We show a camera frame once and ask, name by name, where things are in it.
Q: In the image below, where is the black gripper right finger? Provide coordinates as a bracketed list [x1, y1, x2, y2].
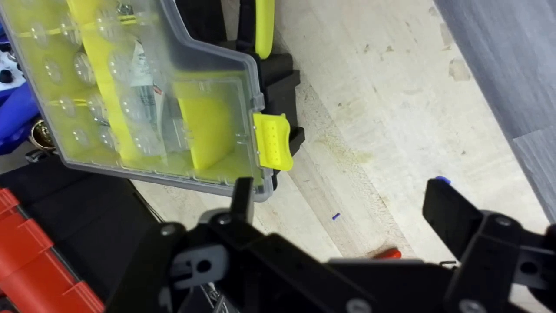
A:
[420, 178, 556, 313]

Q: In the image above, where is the red plastic case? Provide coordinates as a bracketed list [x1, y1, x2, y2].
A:
[0, 189, 107, 313]

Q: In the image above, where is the yellow organiser case clear lid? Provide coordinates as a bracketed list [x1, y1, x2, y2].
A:
[0, 0, 306, 204]

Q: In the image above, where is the small red-orange object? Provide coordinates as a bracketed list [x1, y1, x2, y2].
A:
[370, 248, 403, 262]

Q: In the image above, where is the black plastic tray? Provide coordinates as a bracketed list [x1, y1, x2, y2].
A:
[0, 154, 165, 303]

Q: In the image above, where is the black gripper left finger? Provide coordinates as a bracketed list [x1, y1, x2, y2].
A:
[106, 176, 372, 313]

